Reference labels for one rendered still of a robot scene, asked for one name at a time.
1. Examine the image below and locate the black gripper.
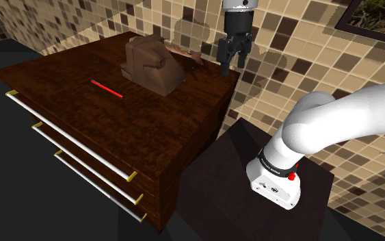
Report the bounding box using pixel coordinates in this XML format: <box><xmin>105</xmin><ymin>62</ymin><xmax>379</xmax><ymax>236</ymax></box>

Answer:
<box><xmin>216</xmin><ymin>9</ymin><xmax>255</xmax><ymax>77</ymax></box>

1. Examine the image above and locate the pink flat object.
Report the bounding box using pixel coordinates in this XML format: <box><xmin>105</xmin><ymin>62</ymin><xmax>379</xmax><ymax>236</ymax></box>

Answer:
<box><xmin>164</xmin><ymin>45</ymin><xmax>204</xmax><ymax>66</ymax></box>

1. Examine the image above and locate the brown angular blocky object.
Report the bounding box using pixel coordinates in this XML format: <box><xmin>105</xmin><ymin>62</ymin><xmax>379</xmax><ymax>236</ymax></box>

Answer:
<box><xmin>120</xmin><ymin>34</ymin><xmax>187</xmax><ymax>98</ymax></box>

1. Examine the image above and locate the red pen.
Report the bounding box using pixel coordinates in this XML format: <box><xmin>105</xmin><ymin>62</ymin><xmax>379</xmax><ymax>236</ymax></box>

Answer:
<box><xmin>90</xmin><ymin>79</ymin><xmax>127</xmax><ymax>100</ymax></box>

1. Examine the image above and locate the dark robot stand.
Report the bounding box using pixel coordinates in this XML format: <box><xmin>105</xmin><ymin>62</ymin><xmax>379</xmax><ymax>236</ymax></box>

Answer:
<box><xmin>175</xmin><ymin>117</ymin><xmax>336</xmax><ymax>241</ymax></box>

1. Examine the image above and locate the dark wooden chest of drawers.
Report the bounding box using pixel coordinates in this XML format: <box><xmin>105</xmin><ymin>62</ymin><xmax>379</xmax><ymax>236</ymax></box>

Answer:
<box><xmin>0</xmin><ymin>31</ymin><xmax>241</xmax><ymax>234</ymax></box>

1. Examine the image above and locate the dark framed window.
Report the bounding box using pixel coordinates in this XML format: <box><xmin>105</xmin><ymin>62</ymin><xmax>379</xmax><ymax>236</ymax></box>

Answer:
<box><xmin>334</xmin><ymin>0</ymin><xmax>385</xmax><ymax>48</ymax></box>

